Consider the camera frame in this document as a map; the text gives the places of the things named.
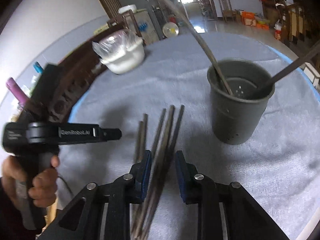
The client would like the dark metal chopstick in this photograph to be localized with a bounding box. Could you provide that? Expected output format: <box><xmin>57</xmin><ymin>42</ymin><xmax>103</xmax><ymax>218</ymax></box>
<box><xmin>151</xmin><ymin>108</ymin><xmax>166</xmax><ymax>160</ymax></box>
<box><xmin>131</xmin><ymin>105</ymin><xmax>175</xmax><ymax>239</ymax></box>
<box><xmin>133</xmin><ymin>113</ymin><xmax>148</xmax><ymax>163</ymax></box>
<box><xmin>248</xmin><ymin>41</ymin><xmax>320</xmax><ymax>99</ymax></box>
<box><xmin>160</xmin><ymin>0</ymin><xmax>233</xmax><ymax>95</ymax></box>
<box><xmin>136</xmin><ymin>105</ymin><xmax>185</xmax><ymax>239</ymax></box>
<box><xmin>133</xmin><ymin>121</ymin><xmax>144</xmax><ymax>164</ymax></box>

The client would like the blue thermos bottle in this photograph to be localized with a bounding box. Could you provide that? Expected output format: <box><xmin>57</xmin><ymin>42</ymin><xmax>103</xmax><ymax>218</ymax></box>
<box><xmin>33</xmin><ymin>61</ymin><xmax>44</xmax><ymax>74</ymax></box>

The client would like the grey metal utensil holder cup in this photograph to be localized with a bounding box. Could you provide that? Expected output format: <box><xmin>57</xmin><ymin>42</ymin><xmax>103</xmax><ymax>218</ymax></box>
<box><xmin>207</xmin><ymin>59</ymin><xmax>275</xmax><ymax>145</ymax></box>

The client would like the grey refrigerator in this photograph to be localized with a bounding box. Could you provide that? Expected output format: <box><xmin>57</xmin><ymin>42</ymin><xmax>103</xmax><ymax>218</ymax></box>
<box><xmin>112</xmin><ymin>0</ymin><xmax>166</xmax><ymax>41</ymax></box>

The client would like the grey towel table cloth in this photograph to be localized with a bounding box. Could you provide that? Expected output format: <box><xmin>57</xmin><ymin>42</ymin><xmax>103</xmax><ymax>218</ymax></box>
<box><xmin>58</xmin><ymin>34</ymin><xmax>319</xmax><ymax>239</ymax></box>

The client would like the orange crate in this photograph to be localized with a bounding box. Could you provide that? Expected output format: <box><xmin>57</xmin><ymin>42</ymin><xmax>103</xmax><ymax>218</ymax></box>
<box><xmin>241</xmin><ymin>11</ymin><xmax>256</xmax><ymax>27</ymax></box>

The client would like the white bucket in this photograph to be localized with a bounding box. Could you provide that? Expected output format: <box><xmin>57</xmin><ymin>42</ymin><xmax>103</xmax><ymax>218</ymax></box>
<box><xmin>118</xmin><ymin>4</ymin><xmax>137</xmax><ymax>14</ymax></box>

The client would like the person's left hand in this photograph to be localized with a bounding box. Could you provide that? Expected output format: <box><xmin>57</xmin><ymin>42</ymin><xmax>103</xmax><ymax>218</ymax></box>
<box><xmin>1</xmin><ymin>155</ymin><xmax>60</xmax><ymax>209</ymax></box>

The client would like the white electric fan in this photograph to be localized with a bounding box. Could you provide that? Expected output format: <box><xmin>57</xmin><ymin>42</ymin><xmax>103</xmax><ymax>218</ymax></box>
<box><xmin>162</xmin><ymin>22</ymin><xmax>179</xmax><ymax>38</ymax></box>

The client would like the wooden chair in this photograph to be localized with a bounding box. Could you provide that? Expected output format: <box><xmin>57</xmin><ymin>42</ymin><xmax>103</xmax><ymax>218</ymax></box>
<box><xmin>219</xmin><ymin>0</ymin><xmax>236</xmax><ymax>22</ymax></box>

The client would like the white bowl with plastic wrap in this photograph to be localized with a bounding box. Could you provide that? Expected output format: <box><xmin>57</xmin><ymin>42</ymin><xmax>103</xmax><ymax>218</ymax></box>
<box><xmin>92</xmin><ymin>29</ymin><xmax>145</xmax><ymax>75</ymax></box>

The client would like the purple thermos bottle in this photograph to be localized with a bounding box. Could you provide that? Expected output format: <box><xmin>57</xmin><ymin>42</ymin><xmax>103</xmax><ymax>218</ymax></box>
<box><xmin>6</xmin><ymin>77</ymin><xmax>29</xmax><ymax>106</ymax></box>

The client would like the dark carved wooden sideboard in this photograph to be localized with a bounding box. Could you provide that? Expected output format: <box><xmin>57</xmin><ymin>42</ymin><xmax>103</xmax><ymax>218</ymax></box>
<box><xmin>15</xmin><ymin>24</ymin><xmax>131</xmax><ymax>131</ymax></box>

